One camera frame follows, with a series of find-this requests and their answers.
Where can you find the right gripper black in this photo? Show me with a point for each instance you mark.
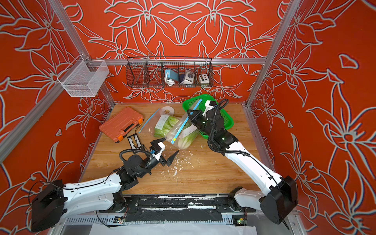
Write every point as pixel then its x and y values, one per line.
pixel 195 119

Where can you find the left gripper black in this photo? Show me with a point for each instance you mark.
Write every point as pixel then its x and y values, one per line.
pixel 162 162

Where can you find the clear zip-top bag blue seal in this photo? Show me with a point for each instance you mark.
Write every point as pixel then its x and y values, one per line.
pixel 181 130

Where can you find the chinese cabbage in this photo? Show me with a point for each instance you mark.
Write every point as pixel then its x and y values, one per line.
pixel 186 138

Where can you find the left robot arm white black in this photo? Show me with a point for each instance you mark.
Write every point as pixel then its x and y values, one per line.
pixel 58 200

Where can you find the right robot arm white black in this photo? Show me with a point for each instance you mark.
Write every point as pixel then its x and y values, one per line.
pixel 278 196

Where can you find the green plastic basket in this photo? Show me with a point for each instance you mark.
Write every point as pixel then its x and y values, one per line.
pixel 225 121

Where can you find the white button box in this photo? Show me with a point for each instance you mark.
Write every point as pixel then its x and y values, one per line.
pixel 204 80

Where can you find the white tape roll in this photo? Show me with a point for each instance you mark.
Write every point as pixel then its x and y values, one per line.
pixel 167 110

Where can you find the white round dial device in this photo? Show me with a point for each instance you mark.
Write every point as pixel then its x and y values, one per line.
pixel 187 78

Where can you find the orange plastic tool case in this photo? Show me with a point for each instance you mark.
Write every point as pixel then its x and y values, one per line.
pixel 117 127

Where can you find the blue white device in basket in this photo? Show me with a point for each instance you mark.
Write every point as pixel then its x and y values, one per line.
pixel 171 77

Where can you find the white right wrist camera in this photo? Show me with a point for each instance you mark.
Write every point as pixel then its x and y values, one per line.
pixel 209 105

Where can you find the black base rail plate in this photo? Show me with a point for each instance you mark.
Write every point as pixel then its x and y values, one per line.
pixel 178 208

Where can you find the black wire wall basket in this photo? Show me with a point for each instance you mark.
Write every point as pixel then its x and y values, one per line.
pixel 149 72

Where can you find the clear acrylic wall bin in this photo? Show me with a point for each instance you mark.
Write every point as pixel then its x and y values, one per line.
pixel 84 78

